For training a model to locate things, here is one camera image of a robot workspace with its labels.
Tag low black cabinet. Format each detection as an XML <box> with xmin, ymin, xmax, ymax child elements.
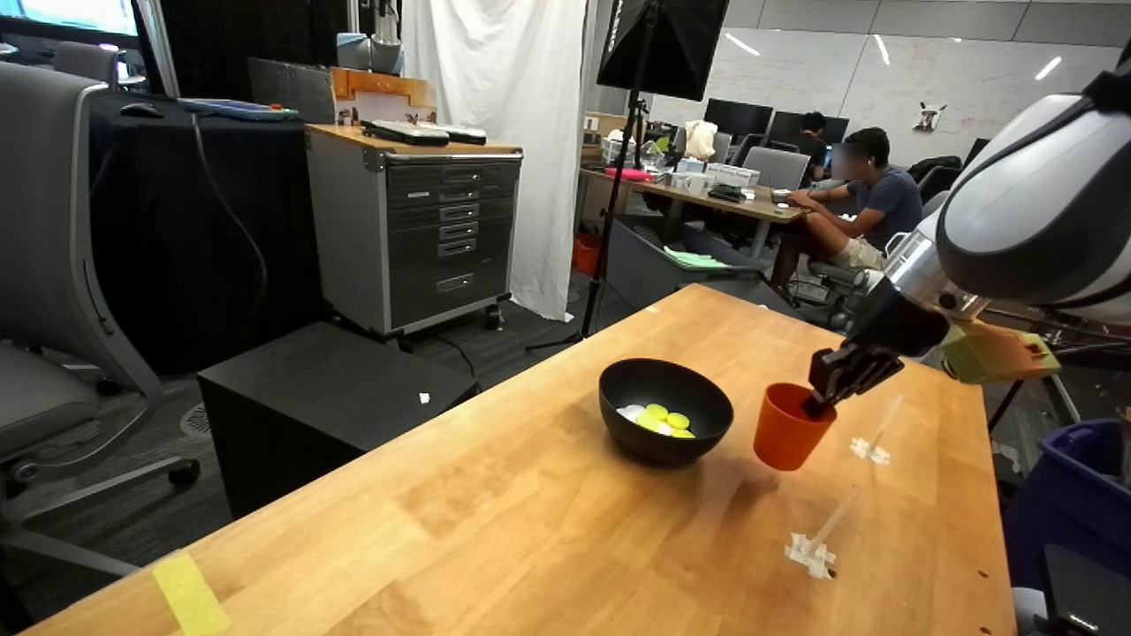
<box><xmin>193</xmin><ymin>318</ymin><xmax>488</xmax><ymax>521</ymax></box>

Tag grey metal drawer cabinet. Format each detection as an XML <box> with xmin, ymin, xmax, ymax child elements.
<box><xmin>305</xmin><ymin>121</ymin><xmax>525</xmax><ymax>346</ymax></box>

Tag hanging black cable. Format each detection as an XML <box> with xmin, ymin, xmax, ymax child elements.
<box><xmin>186</xmin><ymin>108</ymin><xmax>274</xmax><ymax>312</ymax></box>

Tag yellow toy pieces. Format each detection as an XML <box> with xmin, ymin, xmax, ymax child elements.
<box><xmin>635</xmin><ymin>400</ymin><xmax>701</xmax><ymax>440</ymax></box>

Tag blue plastic bin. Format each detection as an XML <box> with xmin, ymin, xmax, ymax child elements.
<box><xmin>1013</xmin><ymin>416</ymin><xmax>1131</xmax><ymax>587</ymax></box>

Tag white curtain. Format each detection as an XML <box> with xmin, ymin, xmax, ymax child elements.
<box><xmin>400</xmin><ymin>0</ymin><xmax>590</xmax><ymax>323</ymax></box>

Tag black background office chair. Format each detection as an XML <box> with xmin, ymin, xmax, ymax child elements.
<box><xmin>903</xmin><ymin>151</ymin><xmax>963</xmax><ymax>197</ymax></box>

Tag orange bucket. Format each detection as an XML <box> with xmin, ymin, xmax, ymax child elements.
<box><xmin>571</xmin><ymin>229</ymin><xmax>609</xmax><ymax>283</ymax></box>

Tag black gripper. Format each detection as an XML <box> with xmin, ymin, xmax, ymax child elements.
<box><xmin>802</xmin><ymin>278</ymin><xmax>952</xmax><ymax>419</ymax></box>

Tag orange plastic cup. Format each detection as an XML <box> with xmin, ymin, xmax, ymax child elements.
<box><xmin>751</xmin><ymin>376</ymin><xmax>840</xmax><ymax>472</ymax></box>

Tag dark-haired background person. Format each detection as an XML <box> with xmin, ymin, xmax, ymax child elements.
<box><xmin>796</xmin><ymin>108</ymin><xmax>833</xmax><ymax>170</ymax></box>

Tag brown wooden box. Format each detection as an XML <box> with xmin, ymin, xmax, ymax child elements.
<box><xmin>329</xmin><ymin>63</ymin><xmax>443</xmax><ymax>126</ymax></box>

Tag black keyboard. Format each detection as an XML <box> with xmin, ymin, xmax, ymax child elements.
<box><xmin>357</xmin><ymin>116</ymin><xmax>451</xmax><ymax>147</ymax></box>

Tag black backdrop panel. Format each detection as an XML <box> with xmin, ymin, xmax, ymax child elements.
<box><xmin>155</xmin><ymin>0</ymin><xmax>357</xmax><ymax>98</ymax></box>

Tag black light stand pole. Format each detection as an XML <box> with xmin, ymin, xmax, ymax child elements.
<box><xmin>576</xmin><ymin>0</ymin><xmax>665</xmax><ymax>340</ymax></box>

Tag black background monitor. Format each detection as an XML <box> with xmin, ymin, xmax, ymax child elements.
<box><xmin>703</xmin><ymin>94</ymin><xmax>777</xmax><ymax>151</ymax></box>
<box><xmin>764</xmin><ymin>107</ymin><xmax>850</xmax><ymax>156</ymax></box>

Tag wooden background desk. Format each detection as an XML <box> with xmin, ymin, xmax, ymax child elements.
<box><xmin>633</xmin><ymin>174</ymin><xmax>805</xmax><ymax>229</ymax></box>

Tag grey office chair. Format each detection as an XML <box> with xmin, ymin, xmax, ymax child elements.
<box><xmin>0</xmin><ymin>57</ymin><xmax>206</xmax><ymax>578</ymax></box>

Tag bright computer screen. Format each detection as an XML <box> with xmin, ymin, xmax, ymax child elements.
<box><xmin>0</xmin><ymin>0</ymin><xmax>146</xmax><ymax>41</ymax></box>

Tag black softbox light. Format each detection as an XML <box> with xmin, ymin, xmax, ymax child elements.
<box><xmin>592</xmin><ymin>0</ymin><xmax>732</xmax><ymax>101</ymax></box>

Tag seated person dark shirt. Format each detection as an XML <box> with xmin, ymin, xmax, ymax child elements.
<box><xmin>771</xmin><ymin>123</ymin><xmax>930</xmax><ymax>296</ymax></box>

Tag black box under desk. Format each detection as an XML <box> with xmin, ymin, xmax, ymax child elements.
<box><xmin>603</xmin><ymin>215</ymin><xmax>764</xmax><ymax>312</ymax></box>

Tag yellow tape strip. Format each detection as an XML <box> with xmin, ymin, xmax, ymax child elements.
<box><xmin>147</xmin><ymin>552</ymin><xmax>234</xmax><ymax>636</ymax></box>

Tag black bowl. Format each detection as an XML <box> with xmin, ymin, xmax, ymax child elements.
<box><xmin>592</xmin><ymin>355</ymin><xmax>739</xmax><ymax>471</ymax></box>

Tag white taped clear stick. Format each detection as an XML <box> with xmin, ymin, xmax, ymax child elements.
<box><xmin>781</xmin><ymin>491</ymin><xmax>875</xmax><ymax>584</ymax></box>
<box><xmin>844</xmin><ymin>393</ymin><xmax>909</xmax><ymax>471</ymax></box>

